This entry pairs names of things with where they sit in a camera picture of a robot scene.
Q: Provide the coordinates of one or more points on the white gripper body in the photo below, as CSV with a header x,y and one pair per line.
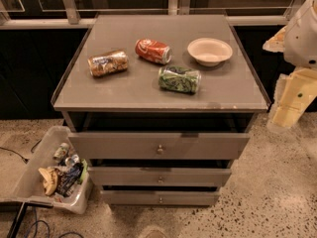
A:
x,y
302,40

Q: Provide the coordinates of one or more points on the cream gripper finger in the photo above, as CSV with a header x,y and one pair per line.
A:
x,y
276,43
292,95

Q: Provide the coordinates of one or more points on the grey top drawer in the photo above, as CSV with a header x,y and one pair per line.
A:
x,y
159,146

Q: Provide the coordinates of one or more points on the grey drawer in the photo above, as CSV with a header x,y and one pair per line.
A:
x,y
158,176
146,197
159,146

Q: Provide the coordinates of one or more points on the grey drawer cabinet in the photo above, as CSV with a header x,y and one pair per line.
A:
x,y
228,99

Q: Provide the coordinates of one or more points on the grey middle drawer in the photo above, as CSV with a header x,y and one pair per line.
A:
x,y
158,176

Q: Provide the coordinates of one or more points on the grey bottom drawer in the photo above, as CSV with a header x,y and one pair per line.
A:
x,y
146,197

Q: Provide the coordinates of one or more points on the white paper bowl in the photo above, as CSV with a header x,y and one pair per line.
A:
x,y
209,52

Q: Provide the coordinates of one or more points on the green patterned can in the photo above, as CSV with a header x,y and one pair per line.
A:
x,y
179,79

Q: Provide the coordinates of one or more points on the red soda can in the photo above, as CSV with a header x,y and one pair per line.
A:
x,y
153,51

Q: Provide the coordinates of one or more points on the gold crushed can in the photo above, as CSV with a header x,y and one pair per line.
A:
x,y
108,63

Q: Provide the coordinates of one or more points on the small can in bin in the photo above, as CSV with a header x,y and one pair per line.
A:
x,y
61,152

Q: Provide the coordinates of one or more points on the dark blue snack wrapper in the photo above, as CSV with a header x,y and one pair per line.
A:
x,y
68,179

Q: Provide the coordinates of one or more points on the clear plastic bin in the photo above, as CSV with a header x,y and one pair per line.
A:
x,y
29,187

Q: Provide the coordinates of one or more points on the tan crumpled paper bag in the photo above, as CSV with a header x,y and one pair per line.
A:
x,y
50,179

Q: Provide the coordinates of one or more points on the black bar on floor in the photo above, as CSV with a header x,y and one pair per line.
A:
x,y
19,208

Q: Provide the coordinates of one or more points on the metal railing frame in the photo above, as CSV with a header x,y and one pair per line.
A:
x,y
59,14

